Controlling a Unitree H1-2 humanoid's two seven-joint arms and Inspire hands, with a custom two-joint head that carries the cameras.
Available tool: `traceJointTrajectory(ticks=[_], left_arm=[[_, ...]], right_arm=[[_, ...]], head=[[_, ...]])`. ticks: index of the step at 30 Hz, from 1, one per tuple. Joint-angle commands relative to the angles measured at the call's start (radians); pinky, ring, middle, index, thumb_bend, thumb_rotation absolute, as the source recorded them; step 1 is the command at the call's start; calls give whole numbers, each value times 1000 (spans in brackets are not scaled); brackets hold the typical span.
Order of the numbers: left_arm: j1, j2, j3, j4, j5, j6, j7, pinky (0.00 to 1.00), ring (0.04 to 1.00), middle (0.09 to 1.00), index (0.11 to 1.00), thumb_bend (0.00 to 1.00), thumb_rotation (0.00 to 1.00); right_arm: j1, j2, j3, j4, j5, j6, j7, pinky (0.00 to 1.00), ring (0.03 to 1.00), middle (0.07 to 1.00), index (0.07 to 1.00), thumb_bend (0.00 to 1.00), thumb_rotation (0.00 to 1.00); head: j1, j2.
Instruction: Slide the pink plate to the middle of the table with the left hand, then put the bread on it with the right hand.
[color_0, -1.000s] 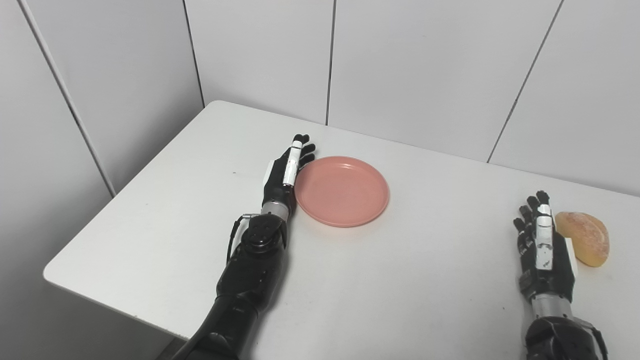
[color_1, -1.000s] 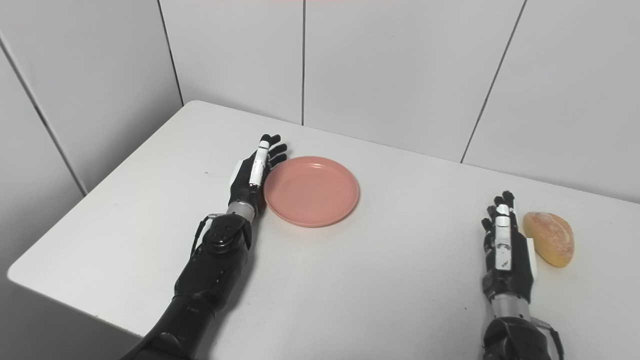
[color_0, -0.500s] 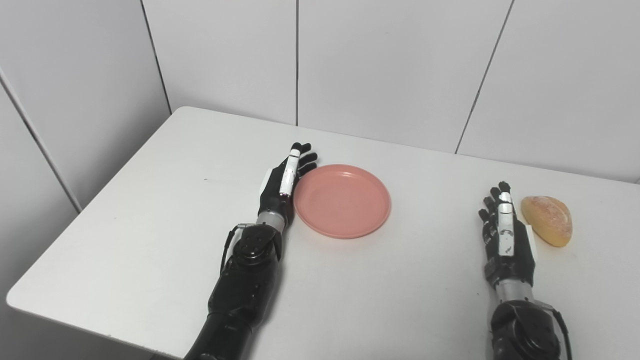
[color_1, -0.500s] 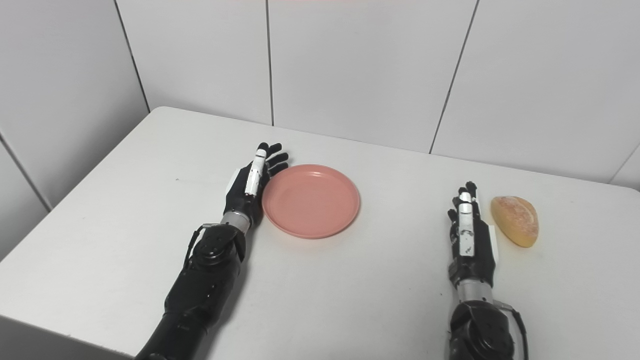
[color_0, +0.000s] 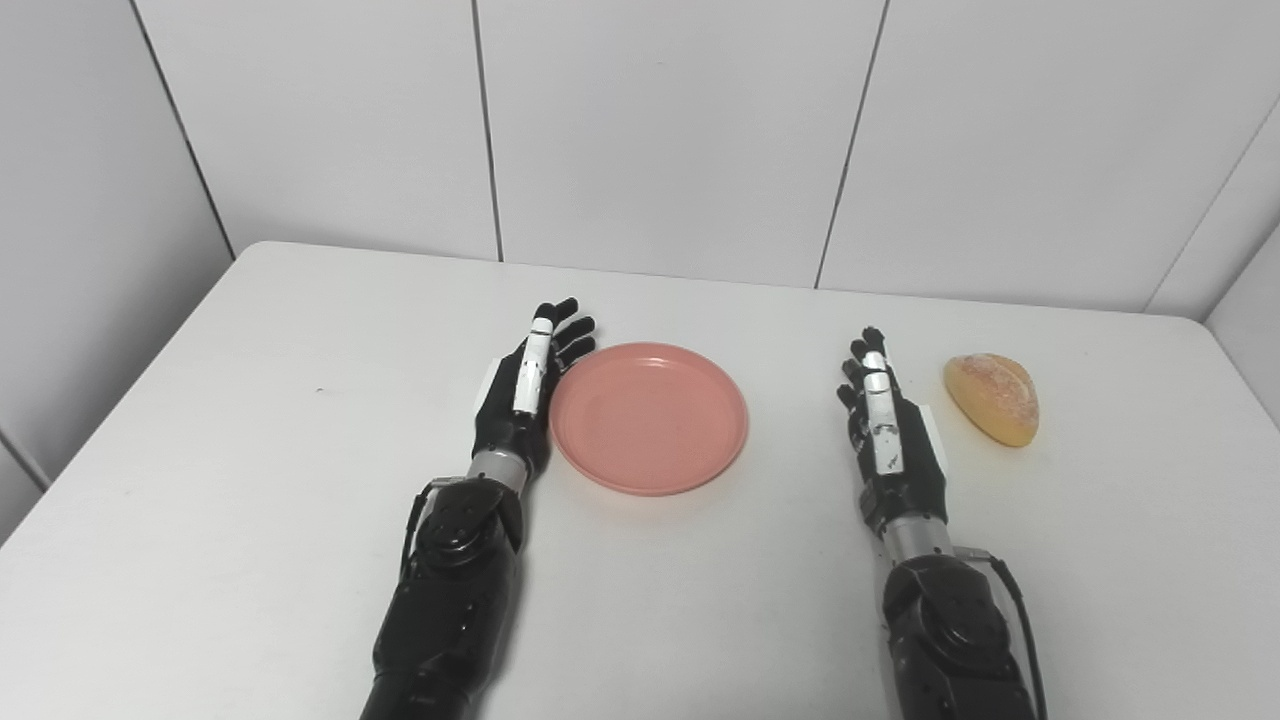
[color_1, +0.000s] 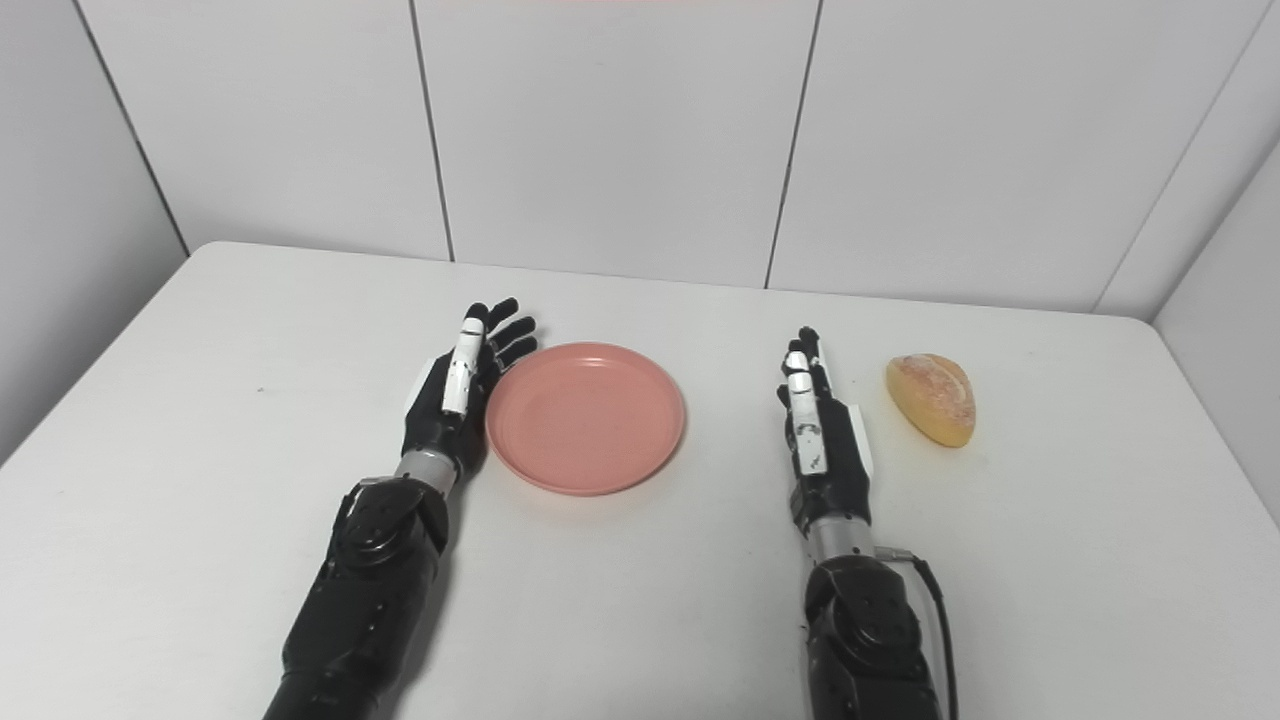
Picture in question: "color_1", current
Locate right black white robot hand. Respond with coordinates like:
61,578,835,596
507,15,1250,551
777,326,875,531

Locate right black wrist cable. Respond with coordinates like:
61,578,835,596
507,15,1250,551
875,545,961,720

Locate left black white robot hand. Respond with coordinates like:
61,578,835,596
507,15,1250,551
402,297,539,481

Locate golden bread roll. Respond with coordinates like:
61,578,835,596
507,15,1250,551
885,353,977,449

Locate pink round plate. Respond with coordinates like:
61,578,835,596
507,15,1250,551
485,342,687,497

